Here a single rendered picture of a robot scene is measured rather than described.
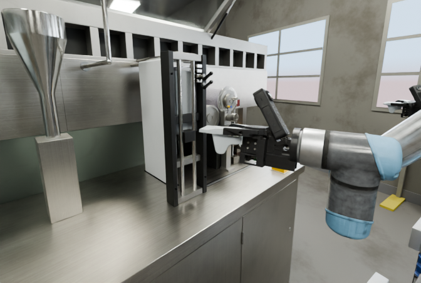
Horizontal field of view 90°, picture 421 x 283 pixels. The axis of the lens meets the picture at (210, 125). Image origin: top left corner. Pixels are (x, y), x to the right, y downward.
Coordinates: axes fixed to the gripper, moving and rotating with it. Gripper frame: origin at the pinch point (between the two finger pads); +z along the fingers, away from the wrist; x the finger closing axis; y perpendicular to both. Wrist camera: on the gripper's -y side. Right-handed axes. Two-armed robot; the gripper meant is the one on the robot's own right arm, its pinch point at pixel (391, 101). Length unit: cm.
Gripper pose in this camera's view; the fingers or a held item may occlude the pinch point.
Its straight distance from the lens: 157.8
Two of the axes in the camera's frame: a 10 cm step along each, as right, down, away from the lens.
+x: 9.8, -1.6, 1.1
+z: -1.4, -2.0, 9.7
